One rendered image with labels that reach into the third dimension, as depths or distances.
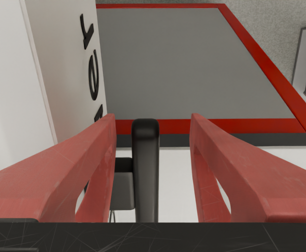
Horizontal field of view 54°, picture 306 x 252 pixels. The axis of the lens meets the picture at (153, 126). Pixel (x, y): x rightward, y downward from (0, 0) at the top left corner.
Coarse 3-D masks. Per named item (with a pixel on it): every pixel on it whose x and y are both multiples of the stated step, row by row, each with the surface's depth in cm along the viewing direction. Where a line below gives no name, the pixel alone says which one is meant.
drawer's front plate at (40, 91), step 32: (0, 0) 8; (32, 0) 8; (64, 0) 12; (0, 32) 8; (32, 32) 8; (64, 32) 11; (96, 32) 18; (0, 64) 9; (32, 64) 9; (64, 64) 11; (0, 96) 9; (32, 96) 9; (64, 96) 11; (32, 128) 10; (64, 128) 11
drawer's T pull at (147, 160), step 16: (144, 128) 12; (144, 144) 13; (128, 160) 14; (144, 160) 13; (128, 176) 14; (144, 176) 14; (112, 192) 14; (128, 192) 14; (144, 192) 14; (112, 208) 15; (128, 208) 15; (144, 208) 15
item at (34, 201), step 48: (96, 144) 9; (0, 192) 6; (48, 192) 6; (96, 192) 11; (0, 240) 5; (48, 240) 5; (96, 240) 5; (144, 240) 5; (192, 240) 5; (240, 240) 5; (288, 240) 5
